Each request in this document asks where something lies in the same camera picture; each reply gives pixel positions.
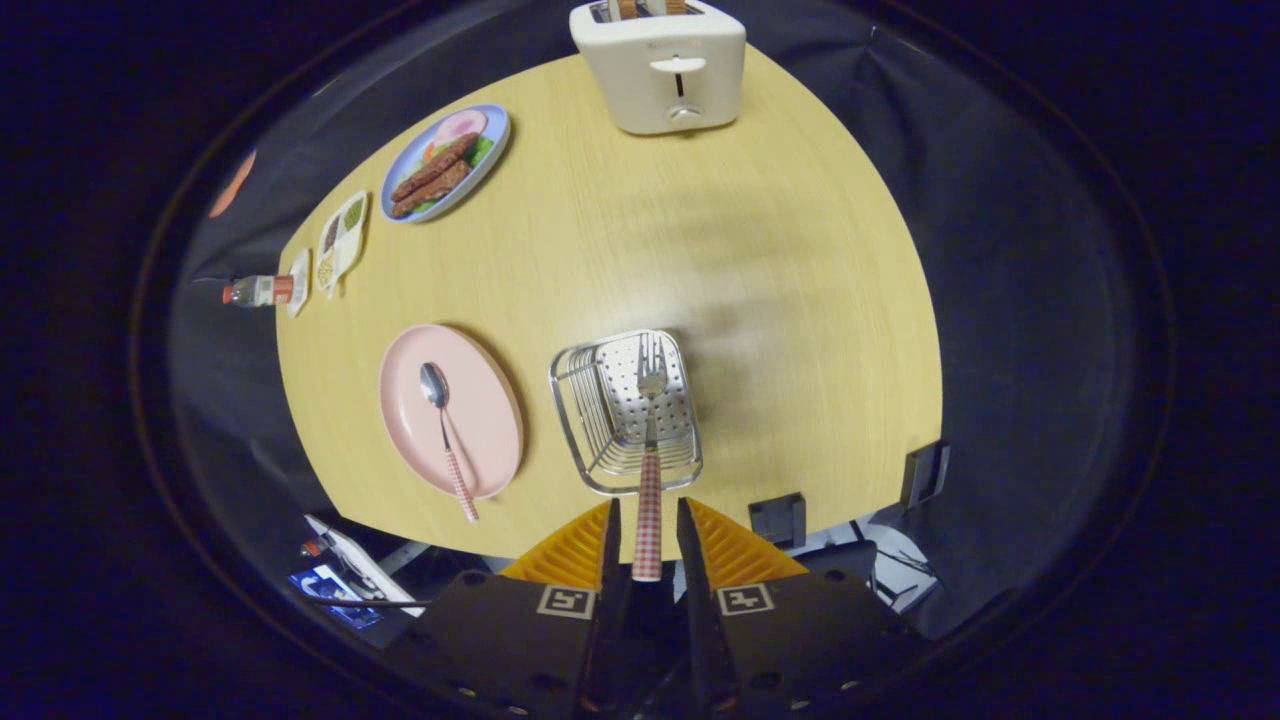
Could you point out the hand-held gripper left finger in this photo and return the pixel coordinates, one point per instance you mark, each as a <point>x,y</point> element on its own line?
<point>520,640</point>

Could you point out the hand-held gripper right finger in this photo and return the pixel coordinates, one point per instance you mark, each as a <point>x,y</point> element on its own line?
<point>790,640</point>

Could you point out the black table clamp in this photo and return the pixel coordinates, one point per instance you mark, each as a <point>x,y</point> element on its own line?
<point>777,520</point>
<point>925,475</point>

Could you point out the white flat device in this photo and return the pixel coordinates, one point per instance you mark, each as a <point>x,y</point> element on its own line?
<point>355,560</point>

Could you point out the phone with lit screen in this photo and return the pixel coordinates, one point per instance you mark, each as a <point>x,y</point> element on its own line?
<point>325,585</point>

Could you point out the pink plate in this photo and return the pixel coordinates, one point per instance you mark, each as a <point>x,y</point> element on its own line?
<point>485,420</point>

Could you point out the white square coaster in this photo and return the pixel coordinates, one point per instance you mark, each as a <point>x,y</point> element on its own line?
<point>300,265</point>

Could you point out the white divided condiment tray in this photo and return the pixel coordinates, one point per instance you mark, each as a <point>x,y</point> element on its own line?
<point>345,242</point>

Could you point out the clear bottle with red cap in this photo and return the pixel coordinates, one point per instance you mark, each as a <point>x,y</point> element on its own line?
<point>262,290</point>

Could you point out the brown sausage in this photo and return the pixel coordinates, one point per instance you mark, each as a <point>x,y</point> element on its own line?
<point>440,165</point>
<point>435,190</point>

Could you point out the blue plate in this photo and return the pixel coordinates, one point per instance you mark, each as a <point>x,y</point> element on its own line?
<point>497,125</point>

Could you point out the pink ham slice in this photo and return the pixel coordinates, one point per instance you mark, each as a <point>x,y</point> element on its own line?
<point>462,125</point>

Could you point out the white toaster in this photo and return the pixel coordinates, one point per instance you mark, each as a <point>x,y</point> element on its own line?
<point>640,95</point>

